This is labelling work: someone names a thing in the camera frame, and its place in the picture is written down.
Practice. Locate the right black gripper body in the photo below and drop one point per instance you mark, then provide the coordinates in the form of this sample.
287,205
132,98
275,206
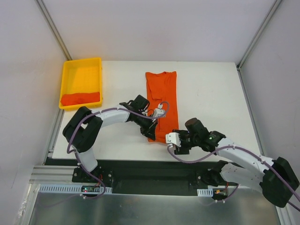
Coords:
182,143

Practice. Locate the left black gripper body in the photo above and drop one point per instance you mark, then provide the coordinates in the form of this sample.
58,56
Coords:
150,129

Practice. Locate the orange t shirt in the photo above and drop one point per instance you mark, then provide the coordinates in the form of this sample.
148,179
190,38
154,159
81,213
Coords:
162,88
80,98

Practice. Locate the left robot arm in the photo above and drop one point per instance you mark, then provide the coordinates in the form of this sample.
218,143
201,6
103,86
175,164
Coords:
83,128

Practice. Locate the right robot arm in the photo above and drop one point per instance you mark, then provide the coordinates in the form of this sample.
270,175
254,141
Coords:
273,178

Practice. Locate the yellow plastic bin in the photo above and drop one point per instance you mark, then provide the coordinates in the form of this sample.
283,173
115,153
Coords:
81,76

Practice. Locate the rolled orange t shirt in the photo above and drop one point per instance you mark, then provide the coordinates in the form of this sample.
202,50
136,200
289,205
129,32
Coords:
80,98

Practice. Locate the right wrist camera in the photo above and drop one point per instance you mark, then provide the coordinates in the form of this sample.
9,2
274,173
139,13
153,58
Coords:
173,138

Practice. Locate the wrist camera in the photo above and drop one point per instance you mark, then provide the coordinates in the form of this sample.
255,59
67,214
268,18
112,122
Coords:
173,138
158,112

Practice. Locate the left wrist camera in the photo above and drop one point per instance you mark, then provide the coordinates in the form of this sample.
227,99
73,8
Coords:
158,112

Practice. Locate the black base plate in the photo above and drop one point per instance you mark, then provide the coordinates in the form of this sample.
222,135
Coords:
152,177

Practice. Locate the right white cable duct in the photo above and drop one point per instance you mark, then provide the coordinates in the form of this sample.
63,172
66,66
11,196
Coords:
205,192

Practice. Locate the white cable duct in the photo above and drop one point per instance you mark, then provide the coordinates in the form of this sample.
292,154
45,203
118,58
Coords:
205,192
70,189

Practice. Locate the aluminium front rail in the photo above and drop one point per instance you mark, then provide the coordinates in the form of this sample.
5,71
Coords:
52,174

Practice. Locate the left white cable duct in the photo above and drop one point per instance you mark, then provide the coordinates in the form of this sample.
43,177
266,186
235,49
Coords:
70,189

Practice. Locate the right aluminium frame post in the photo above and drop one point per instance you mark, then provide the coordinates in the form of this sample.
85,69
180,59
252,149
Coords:
267,19

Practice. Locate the aluminium frame post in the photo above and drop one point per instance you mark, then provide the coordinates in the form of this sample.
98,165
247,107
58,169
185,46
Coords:
267,19
53,28

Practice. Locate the left aluminium frame post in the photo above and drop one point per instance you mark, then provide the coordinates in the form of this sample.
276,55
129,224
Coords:
53,28

